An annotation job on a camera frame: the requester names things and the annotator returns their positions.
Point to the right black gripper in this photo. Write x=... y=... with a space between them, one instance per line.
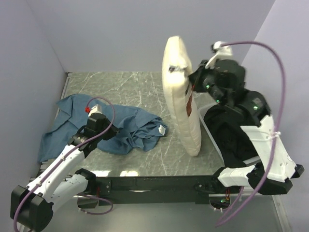
x=197 y=76

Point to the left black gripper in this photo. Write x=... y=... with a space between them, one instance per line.
x=113 y=131

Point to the blue fabric pillowcase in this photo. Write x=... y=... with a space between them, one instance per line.
x=138 y=128

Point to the cream pillow with bear print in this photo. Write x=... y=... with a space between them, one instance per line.
x=176 y=68

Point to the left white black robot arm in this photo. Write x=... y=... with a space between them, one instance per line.
x=34 y=205

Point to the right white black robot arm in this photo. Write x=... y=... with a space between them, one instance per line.
x=241 y=125

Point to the white laundry basket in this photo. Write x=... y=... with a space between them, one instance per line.
x=201 y=113

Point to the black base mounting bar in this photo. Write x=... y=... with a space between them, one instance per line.
x=157 y=189

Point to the black garment pile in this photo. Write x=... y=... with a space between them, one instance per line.
x=233 y=143

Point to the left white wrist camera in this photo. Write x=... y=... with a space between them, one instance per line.
x=97 y=109

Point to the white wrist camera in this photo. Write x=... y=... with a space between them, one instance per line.
x=97 y=109
x=221 y=52

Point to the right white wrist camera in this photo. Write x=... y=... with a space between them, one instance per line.
x=221 y=52

